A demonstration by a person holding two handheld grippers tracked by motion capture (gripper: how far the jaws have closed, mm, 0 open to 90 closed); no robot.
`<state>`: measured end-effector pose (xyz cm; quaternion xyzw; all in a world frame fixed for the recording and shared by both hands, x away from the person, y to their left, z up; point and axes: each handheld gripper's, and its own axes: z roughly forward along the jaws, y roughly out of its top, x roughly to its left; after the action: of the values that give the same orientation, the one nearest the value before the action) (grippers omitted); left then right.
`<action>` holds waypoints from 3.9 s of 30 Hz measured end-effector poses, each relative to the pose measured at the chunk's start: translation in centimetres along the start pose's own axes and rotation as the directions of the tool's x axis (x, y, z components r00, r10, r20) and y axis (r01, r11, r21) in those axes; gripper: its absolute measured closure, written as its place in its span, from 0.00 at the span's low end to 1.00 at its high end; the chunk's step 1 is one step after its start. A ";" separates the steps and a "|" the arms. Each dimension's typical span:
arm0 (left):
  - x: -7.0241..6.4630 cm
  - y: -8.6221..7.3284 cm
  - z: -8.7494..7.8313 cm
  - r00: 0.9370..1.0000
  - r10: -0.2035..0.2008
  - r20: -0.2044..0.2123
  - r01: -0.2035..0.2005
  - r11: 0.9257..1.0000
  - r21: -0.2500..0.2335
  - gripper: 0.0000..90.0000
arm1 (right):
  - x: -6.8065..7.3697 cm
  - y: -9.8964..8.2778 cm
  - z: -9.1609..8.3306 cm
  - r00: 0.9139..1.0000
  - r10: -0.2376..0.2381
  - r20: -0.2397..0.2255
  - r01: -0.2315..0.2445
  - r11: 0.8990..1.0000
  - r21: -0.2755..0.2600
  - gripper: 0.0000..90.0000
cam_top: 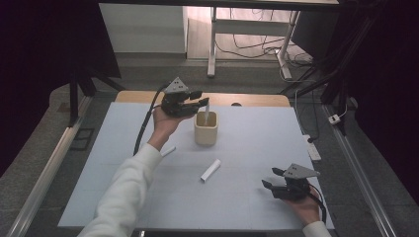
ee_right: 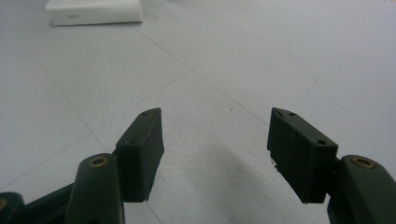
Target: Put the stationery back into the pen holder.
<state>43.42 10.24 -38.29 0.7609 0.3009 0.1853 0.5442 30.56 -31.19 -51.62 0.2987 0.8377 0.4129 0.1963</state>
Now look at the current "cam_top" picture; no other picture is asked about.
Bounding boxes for person's right hand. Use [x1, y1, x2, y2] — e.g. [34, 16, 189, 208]
[283, 184, 322, 227]

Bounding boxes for white desk frame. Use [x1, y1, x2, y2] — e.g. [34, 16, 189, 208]
[207, 7, 300, 80]

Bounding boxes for pale blue table mat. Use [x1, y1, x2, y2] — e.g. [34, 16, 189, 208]
[57, 102, 335, 230]

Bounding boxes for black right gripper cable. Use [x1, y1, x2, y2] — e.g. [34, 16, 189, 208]
[307, 183, 328, 225]

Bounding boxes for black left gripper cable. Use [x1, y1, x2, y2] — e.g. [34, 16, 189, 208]
[132, 83, 170, 156]

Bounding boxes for black metal stand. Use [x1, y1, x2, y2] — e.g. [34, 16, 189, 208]
[280, 13, 377, 107]
[67, 68, 126, 127]

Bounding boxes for person's left hand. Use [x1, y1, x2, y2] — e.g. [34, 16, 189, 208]
[146, 107, 193, 151]

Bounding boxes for black floor cable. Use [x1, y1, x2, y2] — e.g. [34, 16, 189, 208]
[215, 34, 288, 59]

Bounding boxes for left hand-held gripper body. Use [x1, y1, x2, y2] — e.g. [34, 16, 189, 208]
[161, 76, 199, 119]

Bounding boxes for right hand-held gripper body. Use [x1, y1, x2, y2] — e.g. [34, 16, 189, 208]
[272, 163, 320, 201]

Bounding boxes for dark panel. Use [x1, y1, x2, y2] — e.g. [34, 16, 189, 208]
[291, 11, 340, 60]

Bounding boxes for beige square container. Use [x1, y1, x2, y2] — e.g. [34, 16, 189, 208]
[194, 111, 219, 146]

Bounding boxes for black curtain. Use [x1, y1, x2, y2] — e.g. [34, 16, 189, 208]
[0, 0, 122, 179]
[339, 0, 419, 205]

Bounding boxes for aluminium rail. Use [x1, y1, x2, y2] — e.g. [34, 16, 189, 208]
[6, 95, 93, 237]
[324, 105, 398, 237]

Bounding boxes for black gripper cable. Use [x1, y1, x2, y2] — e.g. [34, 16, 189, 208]
[132, 83, 170, 156]
[307, 183, 328, 225]

